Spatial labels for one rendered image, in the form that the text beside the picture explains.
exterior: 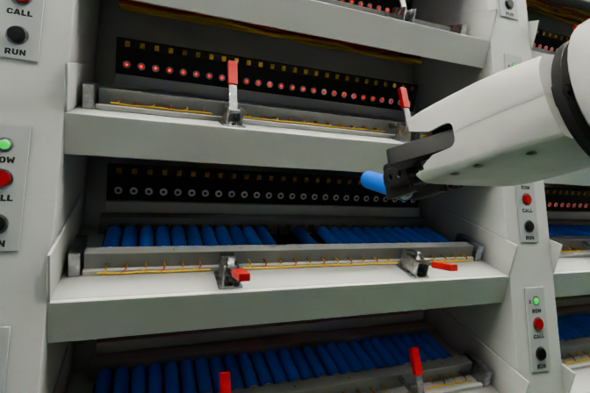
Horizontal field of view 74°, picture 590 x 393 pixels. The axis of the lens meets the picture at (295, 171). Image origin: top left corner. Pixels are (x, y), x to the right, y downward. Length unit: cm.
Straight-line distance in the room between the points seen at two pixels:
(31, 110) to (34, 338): 22
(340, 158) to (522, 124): 34
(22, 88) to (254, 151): 25
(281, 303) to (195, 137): 22
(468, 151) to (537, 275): 51
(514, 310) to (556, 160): 47
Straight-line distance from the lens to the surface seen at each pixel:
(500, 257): 70
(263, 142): 49
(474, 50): 73
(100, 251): 50
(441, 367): 70
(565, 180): 84
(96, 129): 47
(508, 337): 71
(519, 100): 23
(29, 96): 48
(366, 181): 39
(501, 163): 24
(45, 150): 47
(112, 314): 46
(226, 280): 48
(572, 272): 81
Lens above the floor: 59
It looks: 9 degrees up
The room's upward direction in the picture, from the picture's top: straight up
